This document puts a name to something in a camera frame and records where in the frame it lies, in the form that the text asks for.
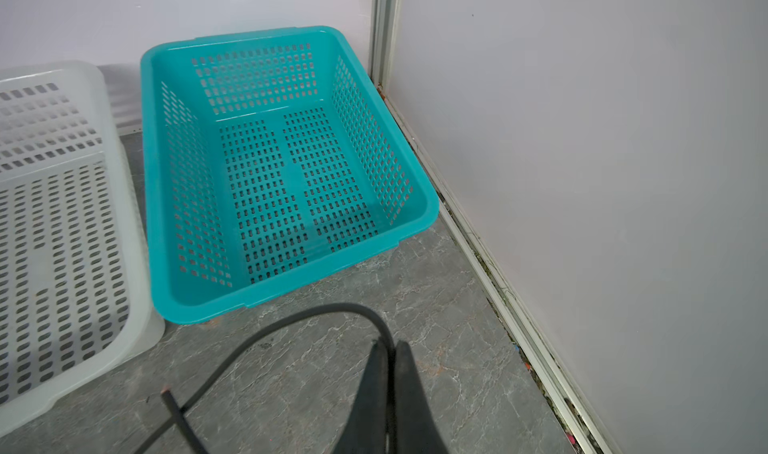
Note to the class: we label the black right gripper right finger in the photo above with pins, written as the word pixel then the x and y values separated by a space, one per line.
pixel 415 429

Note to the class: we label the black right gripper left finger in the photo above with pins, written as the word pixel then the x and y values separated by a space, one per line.
pixel 366 428

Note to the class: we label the teal plastic basket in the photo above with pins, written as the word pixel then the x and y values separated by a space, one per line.
pixel 271 162

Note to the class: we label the white plastic basket middle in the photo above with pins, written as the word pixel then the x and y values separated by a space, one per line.
pixel 75 300

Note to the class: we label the aluminium frame corner post right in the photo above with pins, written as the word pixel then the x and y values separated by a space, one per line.
pixel 384 26

